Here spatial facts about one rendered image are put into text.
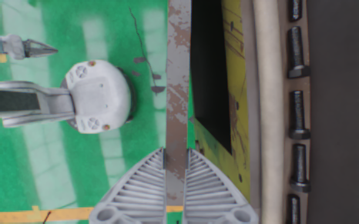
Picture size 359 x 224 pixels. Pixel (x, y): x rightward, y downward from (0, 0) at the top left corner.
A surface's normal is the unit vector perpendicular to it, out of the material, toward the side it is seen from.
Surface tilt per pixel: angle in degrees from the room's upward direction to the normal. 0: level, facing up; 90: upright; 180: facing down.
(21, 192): 0
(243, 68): 90
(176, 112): 0
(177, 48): 0
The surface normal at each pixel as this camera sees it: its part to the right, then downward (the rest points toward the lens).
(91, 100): 0.02, 0.09
